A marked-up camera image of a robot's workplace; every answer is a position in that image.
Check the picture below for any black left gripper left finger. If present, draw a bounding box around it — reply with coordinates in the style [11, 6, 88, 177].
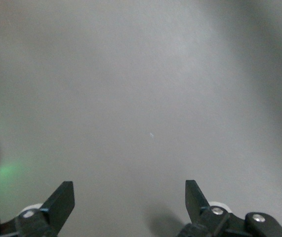
[0, 181, 76, 237]

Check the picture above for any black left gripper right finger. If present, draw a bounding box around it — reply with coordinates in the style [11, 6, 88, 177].
[180, 179, 282, 237]

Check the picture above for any dark grey table mat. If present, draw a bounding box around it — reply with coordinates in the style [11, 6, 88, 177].
[0, 0, 282, 237]

